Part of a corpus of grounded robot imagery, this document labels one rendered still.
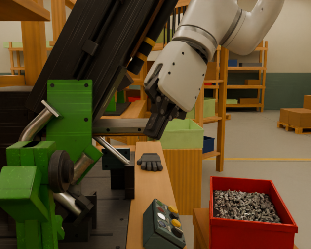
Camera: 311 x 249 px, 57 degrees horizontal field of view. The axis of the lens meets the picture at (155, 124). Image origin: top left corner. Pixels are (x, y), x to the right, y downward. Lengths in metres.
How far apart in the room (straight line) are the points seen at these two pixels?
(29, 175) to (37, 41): 1.17
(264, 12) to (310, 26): 10.42
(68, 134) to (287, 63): 10.08
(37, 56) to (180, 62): 1.16
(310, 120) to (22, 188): 6.51
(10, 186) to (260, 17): 0.50
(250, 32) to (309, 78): 10.39
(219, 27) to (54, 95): 0.45
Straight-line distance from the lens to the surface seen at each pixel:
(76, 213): 0.74
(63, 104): 0.78
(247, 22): 0.58
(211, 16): 0.55
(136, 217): 0.83
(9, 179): 0.49
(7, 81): 1.43
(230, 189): 1.09
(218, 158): 3.85
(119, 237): 0.75
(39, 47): 1.59
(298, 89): 10.82
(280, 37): 10.57
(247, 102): 9.70
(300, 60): 10.81
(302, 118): 6.66
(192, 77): 0.53
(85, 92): 0.77
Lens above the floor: 1.29
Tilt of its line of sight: 11 degrees down
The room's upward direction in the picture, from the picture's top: straight up
